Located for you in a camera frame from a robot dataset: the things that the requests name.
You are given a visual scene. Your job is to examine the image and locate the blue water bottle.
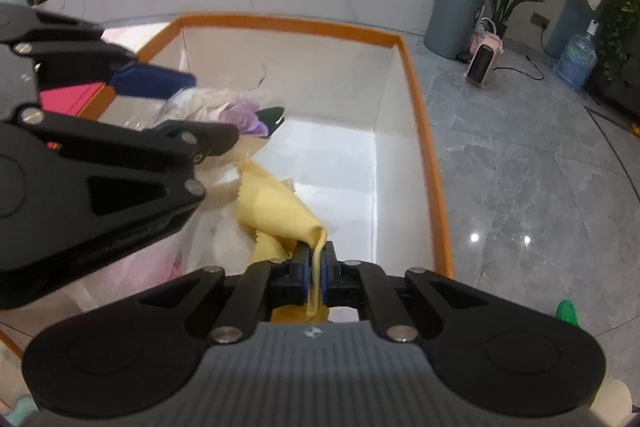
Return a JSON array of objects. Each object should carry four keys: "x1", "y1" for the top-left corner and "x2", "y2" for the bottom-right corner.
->
[{"x1": 554, "y1": 21, "x2": 600, "y2": 92}]

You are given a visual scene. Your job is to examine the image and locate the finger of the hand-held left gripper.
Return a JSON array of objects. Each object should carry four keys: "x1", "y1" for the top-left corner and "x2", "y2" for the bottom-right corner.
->
[
  {"x1": 0, "y1": 2, "x2": 197, "y2": 98},
  {"x1": 15, "y1": 104, "x2": 242, "y2": 225}
]

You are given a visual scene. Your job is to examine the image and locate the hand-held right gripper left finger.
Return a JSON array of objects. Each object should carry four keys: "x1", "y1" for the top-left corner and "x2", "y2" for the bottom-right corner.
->
[{"x1": 135, "y1": 241, "x2": 308, "y2": 345}]

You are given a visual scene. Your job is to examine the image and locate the orange cardboard box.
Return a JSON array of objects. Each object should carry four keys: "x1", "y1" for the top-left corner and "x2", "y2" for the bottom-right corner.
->
[{"x1": 0, "y1": 14, "x2": 456, "y2": 360}]

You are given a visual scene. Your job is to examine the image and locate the grey trash can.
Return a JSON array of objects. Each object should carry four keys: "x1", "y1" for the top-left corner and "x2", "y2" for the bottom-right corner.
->
[{"x1": 424, "y1": 0, "x2": 487, "y2": 60}]

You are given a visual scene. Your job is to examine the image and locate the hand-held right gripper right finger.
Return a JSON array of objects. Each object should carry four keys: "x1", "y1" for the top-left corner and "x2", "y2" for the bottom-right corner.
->
[{"x1": 322, "y1": 241, "x2": 493, "y2": 344}]

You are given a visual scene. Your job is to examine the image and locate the leafy green plant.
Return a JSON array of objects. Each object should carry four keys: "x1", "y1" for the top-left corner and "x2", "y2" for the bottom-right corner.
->
[{"x1": 597, "y1": 0, "x2": 640, "y2": 82}]

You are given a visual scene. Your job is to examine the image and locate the pink space heater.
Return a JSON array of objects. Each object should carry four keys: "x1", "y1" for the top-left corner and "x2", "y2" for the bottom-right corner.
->
[{"x1": 465, "y1": 19, "x2": 505, "y2": 88}]

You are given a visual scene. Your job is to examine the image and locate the green plastic object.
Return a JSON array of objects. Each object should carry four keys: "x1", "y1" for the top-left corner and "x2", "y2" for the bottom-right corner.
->
[{"x1": 556, "y1": 299, "x2": 581, "y2": 329}]

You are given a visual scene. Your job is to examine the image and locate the pink white crochet plush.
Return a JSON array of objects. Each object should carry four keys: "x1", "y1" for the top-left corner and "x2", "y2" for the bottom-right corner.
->
[{"x1": 75, "y1": 232, "x2": 188, "y2": 313}]

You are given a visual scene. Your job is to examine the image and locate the plastic-wrapped purple flower bouquet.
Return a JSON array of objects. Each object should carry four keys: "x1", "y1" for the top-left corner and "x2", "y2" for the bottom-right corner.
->
[{"x1": 107, "y1": 87, "x2": 296, "y2": 268}]

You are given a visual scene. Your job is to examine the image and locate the red storage box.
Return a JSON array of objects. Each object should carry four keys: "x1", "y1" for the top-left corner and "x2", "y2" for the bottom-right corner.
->
[{"x1": 39, "y1": 82, "x2": 107, "y2": 154}]

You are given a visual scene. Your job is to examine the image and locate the yellow cloth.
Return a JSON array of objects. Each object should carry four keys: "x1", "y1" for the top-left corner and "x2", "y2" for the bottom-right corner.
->
[{"x1": 235, "y1": 159, "x2": 329, "y2": 323}]

